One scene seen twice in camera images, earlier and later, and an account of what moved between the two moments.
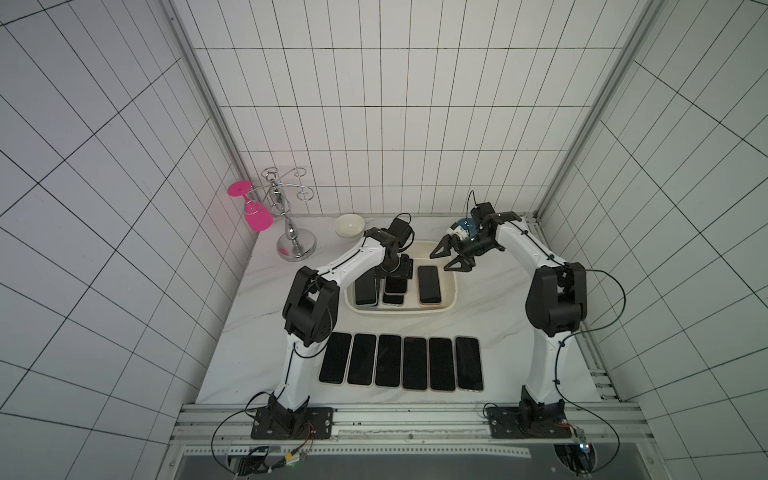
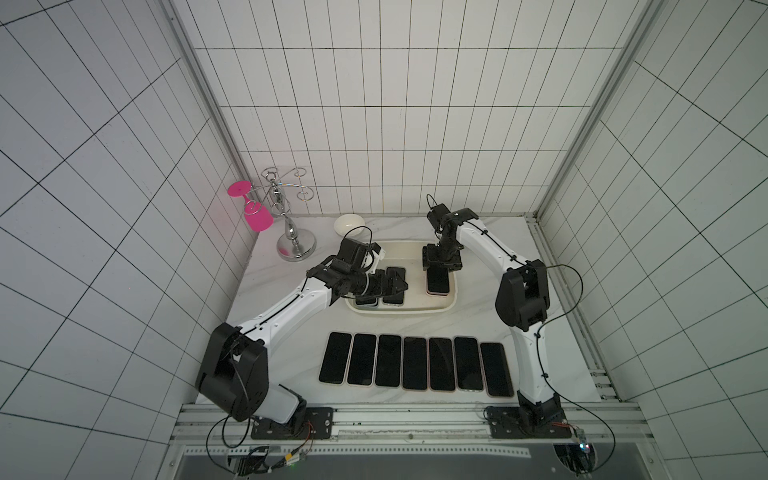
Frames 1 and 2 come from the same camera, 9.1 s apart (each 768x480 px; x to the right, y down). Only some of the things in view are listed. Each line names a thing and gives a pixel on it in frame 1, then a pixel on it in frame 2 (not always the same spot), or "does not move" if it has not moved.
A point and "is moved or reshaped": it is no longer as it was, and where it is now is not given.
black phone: [388, 361] does not move
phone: [429, 289] is moved or reshaped
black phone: [441, 364] does not move
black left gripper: [406, 269] to [379, 287]
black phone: [334, 363] does not move
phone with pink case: [414, 363] does not move
